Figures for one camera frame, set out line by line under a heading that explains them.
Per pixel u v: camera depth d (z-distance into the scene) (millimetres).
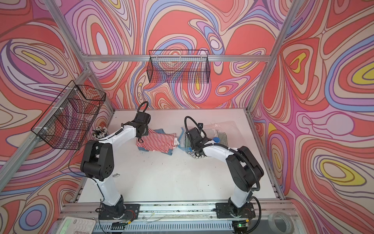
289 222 680
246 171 461
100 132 843
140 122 767
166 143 959
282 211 761
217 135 1011
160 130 1042
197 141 712
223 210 735
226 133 1046
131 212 722
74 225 685
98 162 493
